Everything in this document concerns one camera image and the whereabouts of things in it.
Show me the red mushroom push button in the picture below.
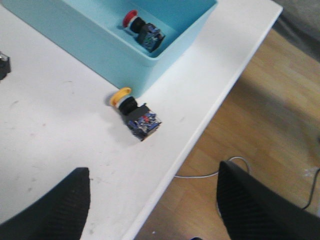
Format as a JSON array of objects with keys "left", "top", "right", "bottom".
[{"left": 122, "top": 9, "right": 166, "bottom": 53}]

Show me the green mushroom push button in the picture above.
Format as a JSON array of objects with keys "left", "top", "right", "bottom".
[{"left": 0, "top": 52, "right": 12, "bottom": 80}]

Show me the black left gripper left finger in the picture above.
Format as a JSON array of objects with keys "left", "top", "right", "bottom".
[{"left": 0, "top": 167, "right": 90, "bottom": 240}]

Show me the light blue plastic box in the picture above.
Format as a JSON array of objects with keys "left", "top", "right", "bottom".
[{"left": 1, "top": 0, "right": 218, "bottom": 97}]

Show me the white cable on floor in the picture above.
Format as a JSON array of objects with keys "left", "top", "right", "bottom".
[{"left": 173, "top": 156, "right": 251, "bottom": 218}]

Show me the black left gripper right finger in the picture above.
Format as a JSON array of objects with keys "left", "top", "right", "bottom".
[{"left": 216, "top": 161, "right": 320, "bottom": 240}]

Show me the yellow push button near box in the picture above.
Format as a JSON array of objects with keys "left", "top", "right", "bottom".
[{"left": 109, "top": 87, "right": 162, "bottom": 141}]

